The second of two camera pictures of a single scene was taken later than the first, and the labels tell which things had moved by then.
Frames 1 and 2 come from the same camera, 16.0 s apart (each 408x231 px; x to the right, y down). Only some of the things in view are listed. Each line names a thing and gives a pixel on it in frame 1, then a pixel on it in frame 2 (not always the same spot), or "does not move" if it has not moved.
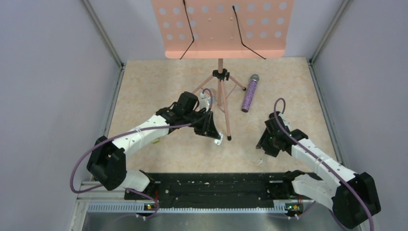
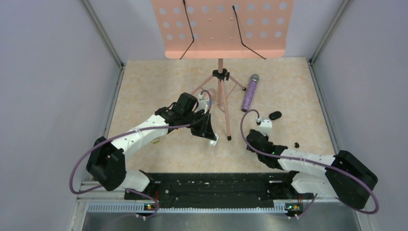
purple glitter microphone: (250, 93) does not move
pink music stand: (220, 29) does not move
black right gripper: (263, 143) to (249, 148)
